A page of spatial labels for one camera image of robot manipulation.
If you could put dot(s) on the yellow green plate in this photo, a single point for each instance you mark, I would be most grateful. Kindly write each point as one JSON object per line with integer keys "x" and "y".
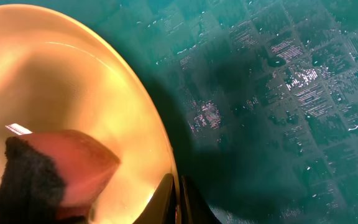
{"x": 56, "y": 73}

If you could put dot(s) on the teal plastic serving tray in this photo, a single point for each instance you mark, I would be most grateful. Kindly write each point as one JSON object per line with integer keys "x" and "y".
{"x": 259, "y": 98}

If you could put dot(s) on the red sponge with dark scourer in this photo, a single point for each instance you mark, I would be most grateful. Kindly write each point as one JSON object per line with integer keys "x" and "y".
{"x": 53, "y": 177}

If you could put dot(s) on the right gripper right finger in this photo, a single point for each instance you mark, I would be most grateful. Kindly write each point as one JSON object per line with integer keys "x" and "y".
{"x": 194, "y": 209}

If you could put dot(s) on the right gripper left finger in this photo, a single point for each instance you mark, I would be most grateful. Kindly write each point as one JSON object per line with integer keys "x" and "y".
{"x": 161, "y": 208}

